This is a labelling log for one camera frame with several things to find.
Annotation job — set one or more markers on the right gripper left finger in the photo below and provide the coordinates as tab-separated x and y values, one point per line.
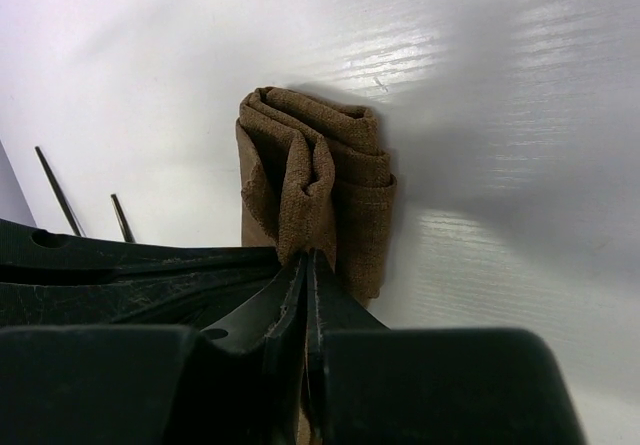
236	381

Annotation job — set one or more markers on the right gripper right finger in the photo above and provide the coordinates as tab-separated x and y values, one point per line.
369	384

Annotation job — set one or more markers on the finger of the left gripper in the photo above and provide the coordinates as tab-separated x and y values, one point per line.
29	253
196	299

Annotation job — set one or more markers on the black spoon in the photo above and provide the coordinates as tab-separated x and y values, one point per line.
59	194

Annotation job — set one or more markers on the brown cloth napkin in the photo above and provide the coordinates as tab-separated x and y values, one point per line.
314	176

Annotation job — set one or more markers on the black fork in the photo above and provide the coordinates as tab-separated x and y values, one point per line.
123	223

